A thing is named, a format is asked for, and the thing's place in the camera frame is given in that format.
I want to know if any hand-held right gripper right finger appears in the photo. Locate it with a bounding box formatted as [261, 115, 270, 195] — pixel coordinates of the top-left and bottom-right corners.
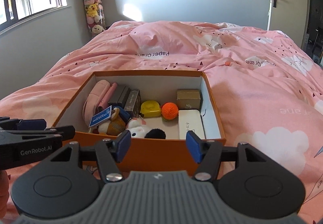
[186, 130, 268, 182]

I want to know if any pink fabric pouch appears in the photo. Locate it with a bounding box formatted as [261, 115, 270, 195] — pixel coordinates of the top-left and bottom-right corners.
[83, 80, 111, 125]

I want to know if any orange crochet ball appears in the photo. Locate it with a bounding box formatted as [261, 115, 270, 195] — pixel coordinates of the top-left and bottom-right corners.
[161, 102, 179, 121]

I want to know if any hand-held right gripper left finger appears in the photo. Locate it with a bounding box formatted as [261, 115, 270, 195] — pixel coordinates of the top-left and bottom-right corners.
[50, 130, 132, 182]

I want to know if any small brown cardboard box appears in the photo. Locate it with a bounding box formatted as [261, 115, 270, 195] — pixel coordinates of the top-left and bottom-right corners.
[177, 89, 201, 110]

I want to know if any orange cardboard box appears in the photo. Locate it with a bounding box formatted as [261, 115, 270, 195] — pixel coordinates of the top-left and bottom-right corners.
[52, 70, 227, 176]

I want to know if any white rectangular box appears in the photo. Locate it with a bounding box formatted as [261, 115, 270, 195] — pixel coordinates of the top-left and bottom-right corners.
[178, 109, 206, 140]

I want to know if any clear tube of plush toys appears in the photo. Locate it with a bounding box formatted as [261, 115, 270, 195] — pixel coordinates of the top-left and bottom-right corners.
[78, 0, 106, 38]

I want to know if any blue printed tag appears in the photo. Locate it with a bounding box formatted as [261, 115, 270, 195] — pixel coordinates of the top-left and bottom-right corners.
[88, 105, 112, 128]

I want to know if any slim pink case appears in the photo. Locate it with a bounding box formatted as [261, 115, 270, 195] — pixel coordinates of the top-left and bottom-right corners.
[98, 82, 118, 112]

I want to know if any yellow tape measure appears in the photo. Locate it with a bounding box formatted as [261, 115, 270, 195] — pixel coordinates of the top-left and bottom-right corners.
[140, 100, 162, 118]

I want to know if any gold box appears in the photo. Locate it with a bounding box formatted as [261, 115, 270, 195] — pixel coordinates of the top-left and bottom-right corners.
[124, 89, 142, 117]

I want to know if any pink printed blanket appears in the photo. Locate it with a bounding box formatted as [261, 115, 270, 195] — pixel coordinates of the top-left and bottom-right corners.
[0, 20, 323, 224]

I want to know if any brown plush toy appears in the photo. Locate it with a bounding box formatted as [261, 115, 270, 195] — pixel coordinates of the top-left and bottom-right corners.
[97, 107, 130, 136]

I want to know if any dark grey box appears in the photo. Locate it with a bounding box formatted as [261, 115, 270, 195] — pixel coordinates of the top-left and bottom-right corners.
[108, 85, 131, 107]

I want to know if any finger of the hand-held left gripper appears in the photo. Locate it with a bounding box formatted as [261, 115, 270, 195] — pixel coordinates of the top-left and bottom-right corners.
[0, 125, 76, 142]
[0, 117, 47, 130]

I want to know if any white plush dog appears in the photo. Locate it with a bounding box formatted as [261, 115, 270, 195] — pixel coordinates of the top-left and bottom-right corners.
[125, 117, 166, 139]

